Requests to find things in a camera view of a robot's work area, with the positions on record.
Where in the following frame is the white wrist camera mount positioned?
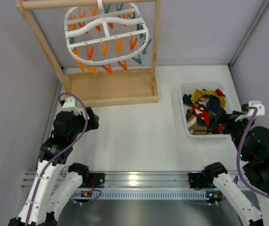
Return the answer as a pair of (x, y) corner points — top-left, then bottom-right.
(235, 100), (265, 121)

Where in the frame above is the aluminium rail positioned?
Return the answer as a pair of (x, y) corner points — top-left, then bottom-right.
(22, 168), (245, 203)

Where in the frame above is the white round clip hanger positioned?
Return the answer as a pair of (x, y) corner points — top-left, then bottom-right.
(64, 0), (152, 74)

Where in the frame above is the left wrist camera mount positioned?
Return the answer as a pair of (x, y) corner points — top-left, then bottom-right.
(62, 97), (82, 116)

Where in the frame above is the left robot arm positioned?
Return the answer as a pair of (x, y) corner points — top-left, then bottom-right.
(9, 107), (99, 226)

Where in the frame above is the wooden hanger stand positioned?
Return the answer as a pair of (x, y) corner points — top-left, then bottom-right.
(15, 0), (161, 106)

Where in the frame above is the red sock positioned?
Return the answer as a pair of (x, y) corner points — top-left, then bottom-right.
(191, 105), (210, 126)
(215, 89), (225, 97)

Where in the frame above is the green christmas sock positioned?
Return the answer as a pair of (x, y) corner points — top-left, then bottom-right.
(182, 94), (192, 106)

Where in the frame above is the mustard yellow sock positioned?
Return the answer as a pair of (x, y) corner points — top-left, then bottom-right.
(191, 89), (217, 104)
(217, 96), (227, 109)

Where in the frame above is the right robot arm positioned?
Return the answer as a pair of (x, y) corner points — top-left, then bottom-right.
(202, 107), (269, 226)

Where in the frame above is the white plastic basket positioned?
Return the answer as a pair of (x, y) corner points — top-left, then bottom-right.
(179, 81), (235, 139)

